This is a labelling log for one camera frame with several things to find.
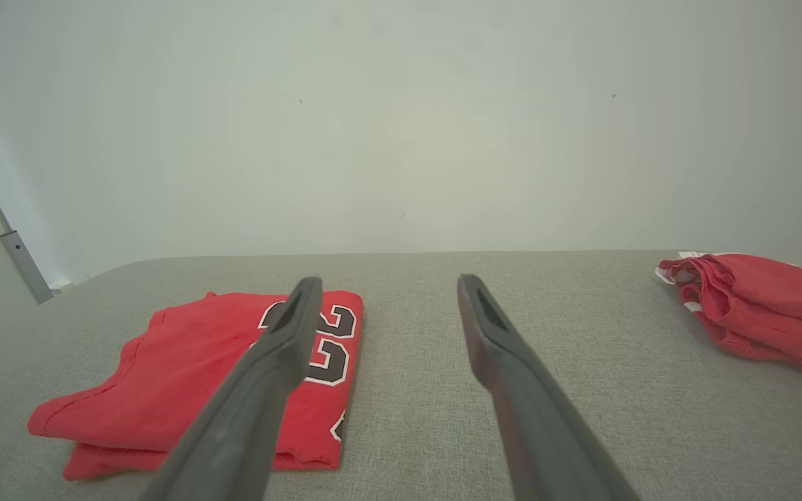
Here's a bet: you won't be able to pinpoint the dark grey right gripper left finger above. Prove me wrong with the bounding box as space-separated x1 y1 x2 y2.
138 276 324 501

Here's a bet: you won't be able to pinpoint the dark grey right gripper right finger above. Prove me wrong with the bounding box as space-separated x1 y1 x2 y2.
457 273 643 501

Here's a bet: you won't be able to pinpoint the red Bulls basketball jersey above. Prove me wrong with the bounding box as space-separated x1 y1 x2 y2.
27 290 365 482

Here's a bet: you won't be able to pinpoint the red folded shorts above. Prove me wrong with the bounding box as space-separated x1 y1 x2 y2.
654 251 802 383

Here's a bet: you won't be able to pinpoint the grey metal partition frame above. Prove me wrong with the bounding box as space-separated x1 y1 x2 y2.
0 122 56 305

